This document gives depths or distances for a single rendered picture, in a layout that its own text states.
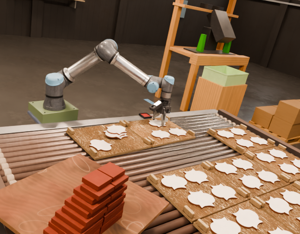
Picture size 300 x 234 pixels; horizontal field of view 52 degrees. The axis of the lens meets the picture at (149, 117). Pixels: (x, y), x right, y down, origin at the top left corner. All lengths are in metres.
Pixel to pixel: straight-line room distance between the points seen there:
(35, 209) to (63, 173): 0.24
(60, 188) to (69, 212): 0.28
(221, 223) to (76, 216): 0.70
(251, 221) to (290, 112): 3.84
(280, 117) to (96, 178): 4.57
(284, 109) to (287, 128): 0.30
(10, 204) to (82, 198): 0.31
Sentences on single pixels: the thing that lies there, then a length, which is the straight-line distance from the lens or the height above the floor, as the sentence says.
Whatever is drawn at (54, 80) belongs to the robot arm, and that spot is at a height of 1.15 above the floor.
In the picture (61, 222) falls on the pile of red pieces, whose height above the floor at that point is 1.11.
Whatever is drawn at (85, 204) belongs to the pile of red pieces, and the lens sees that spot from 0.98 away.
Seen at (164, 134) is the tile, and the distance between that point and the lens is 2.11.
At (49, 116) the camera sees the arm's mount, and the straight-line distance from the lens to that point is 2.16.
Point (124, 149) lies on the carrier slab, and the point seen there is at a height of 0.94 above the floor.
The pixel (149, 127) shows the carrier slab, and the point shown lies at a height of 0.94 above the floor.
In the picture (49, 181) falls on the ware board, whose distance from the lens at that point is 1.32.
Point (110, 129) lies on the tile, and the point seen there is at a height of 0.96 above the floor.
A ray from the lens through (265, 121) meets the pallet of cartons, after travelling 5.51.
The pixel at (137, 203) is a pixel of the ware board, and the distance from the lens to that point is 1.26.
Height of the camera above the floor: 1.80
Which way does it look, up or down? 21 degrees down
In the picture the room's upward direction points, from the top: 12 degrees clockwise
